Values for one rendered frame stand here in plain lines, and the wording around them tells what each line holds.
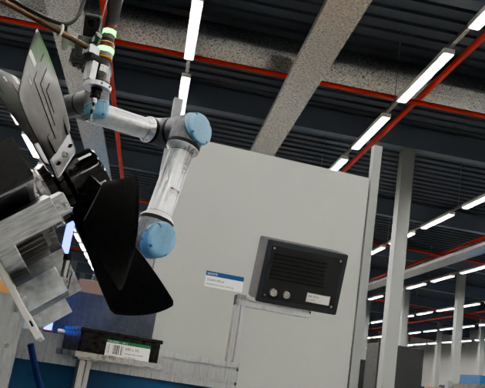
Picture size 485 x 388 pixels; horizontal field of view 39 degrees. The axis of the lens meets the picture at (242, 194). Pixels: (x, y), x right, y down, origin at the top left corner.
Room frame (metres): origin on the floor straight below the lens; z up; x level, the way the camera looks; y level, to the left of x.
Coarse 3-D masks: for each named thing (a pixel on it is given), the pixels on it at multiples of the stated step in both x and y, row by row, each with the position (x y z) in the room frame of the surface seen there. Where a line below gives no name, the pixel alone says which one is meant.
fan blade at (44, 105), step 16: (32, 48) 1.23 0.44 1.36; (32, 64) 1.23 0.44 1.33; (48, 64) 1.31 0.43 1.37; (32, 80) 1.23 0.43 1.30; (48, 80) 1.30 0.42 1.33; (32, 96) 1.24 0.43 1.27; (48, 96) 1.30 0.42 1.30; (32, 112) 1.25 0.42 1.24; (48, 112) 1.32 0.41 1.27; (64, 112) 1.39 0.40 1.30; (32, 128) 1.27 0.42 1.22; (48, 128) 1.34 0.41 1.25; (64, 128) 1.40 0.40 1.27; (48, 144) 1.36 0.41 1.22
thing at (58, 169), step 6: (66, 138) 1.43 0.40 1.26; (66, 144) 1.43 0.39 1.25; (72, 144) 1.46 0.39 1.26; (60, 150) 1.42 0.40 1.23; (66, 150) 1.44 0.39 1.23; (72, 150) 1.46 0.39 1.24; (54, 156) 1.40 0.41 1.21; (60, 156) 1.42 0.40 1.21; (72, 156) 1.47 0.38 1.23; (54, 162) 1.41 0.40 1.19; (66, 162) 1.45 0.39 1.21; (54, 168) 1.41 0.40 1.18; (60, 168) 1.44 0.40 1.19; (60, 174) 1.44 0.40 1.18
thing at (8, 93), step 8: (0, 72) 1.53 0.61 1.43; (0, 80) 1.51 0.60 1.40; (8, 80) 1.54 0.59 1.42; (0, 88) 1.50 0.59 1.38; (8, 88) 1.53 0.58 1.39; (16, 88) 1.55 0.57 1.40; (0, 96) 1.49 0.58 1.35; (8, 96) 1.51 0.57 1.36; (16, 96) 1.53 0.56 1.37; (8, 104) 1.50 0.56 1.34; (16, 104) 1.52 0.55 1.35; (16, 112) 1.50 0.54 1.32; (24, 112) 1.52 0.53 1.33; (16, 120) 1.49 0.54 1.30; (24, 120) 1.51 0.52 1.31; (24, 128) 1.50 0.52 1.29; (32, 136) 1.50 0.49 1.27
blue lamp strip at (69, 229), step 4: (68, 224) 1.94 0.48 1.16; (72, 224) 1.94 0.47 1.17; (68, 228) 1.94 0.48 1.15; (72, 228) 1.95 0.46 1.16; (68, 232) 1.94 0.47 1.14; (64, 236) 1.94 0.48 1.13; (68, 236) 1.94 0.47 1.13; (64, 240) 1.94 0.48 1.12; (68, 240) 1.94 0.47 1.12; (64, 244) 1.94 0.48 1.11; (68, 244) 1.94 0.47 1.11; (64, 248) 1.94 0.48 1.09; (68, 248) 1.95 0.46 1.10; (68, 252) 1.95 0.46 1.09; (44, 328) 1.94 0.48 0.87; (48, 328) 1.94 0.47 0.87
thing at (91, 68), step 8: (88, 48) 1.56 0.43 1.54; (96, 48) 1.57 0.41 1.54; (88, 56) 1.57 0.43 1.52; (96, 56) 1.57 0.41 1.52; (88, 64) 1.58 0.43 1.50; (96, 64) 1.58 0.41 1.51; (88, 72) 1.58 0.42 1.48; (88, 80) 1.58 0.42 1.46; (96, 80) 1.57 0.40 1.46; (88, 88) 1.61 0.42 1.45; (104, 88) 1.59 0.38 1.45
